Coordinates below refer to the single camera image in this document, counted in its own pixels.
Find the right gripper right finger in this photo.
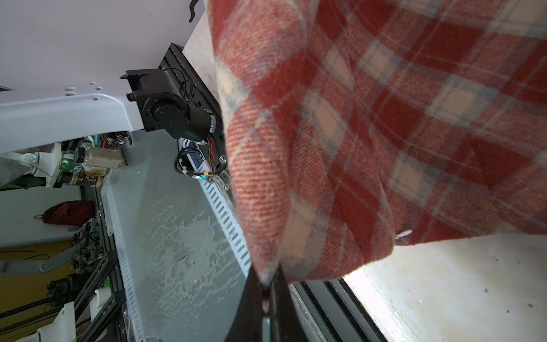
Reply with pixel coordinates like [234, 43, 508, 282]
[269, 266, 308, 342]

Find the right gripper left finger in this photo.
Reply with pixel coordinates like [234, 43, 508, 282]
[224, 266, 266, 342]

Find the white slotted cable duct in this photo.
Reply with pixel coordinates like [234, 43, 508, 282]
[179, 152, 251, 276]

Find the red plaid skirt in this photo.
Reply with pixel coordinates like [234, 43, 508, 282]
[207, 1, 546, 279]

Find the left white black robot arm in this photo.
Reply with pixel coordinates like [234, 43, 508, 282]
[1, 69, 220, 154]

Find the dark red bag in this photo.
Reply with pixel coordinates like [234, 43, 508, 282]
[40, 200, 95, 227]

